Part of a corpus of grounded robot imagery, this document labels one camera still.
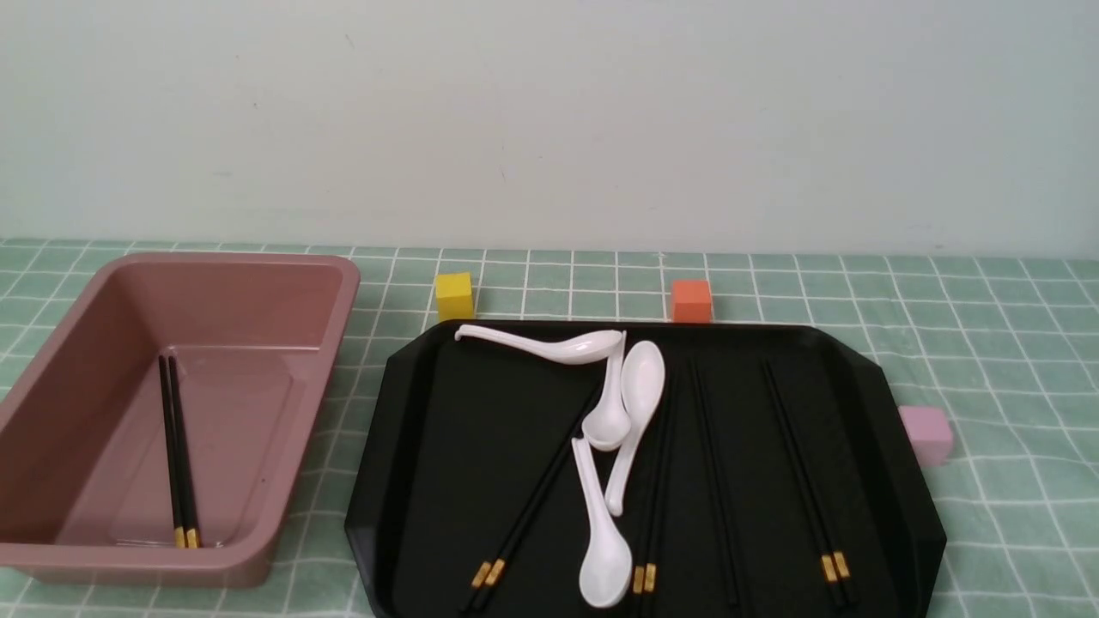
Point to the pink cube block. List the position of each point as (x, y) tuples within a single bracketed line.
[(929, 433)]

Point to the black chopstick diagonal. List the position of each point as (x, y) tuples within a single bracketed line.
[(524, 515), (537, 519)]

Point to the black chopstick centre left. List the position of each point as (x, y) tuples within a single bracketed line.
[(647, 521)]

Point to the white spoon right upright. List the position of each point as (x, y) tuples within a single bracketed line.
[(642, 385)]

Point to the black chopstick centre right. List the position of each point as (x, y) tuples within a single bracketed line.
[(656, 509)]

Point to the pink plastic bin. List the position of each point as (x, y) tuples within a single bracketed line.
[(84, 478)]

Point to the black chopstick in bin left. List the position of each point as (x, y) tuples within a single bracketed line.
[(170, 443)]

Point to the black plastic tray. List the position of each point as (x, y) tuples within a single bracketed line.
[(468, 502)]

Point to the black chopstick in bin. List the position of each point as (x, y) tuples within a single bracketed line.
[(190, 524), (170, 443)]

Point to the white spoon bottom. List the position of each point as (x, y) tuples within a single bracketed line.
[(607, 569)]

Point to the orange cube block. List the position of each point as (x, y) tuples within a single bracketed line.
[(691, 301)]

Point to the yellow cube block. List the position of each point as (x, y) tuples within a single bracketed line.
[(454, 296)]

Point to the black chopstick right pair left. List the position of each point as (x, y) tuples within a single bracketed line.
[(818, 526)]

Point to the green checkered tablecloth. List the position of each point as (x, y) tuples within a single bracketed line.
[(1007, 347)]

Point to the white spoon top horizontal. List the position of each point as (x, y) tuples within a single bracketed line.
[(583, 349)]

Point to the black chopstick in bin right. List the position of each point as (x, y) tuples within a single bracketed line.
[(190, 524)]

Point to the black chopstick plain middle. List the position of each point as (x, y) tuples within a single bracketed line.
[(717, 483)]

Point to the black chopstick pair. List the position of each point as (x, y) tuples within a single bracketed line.
[(845, 575), (818, 526)]

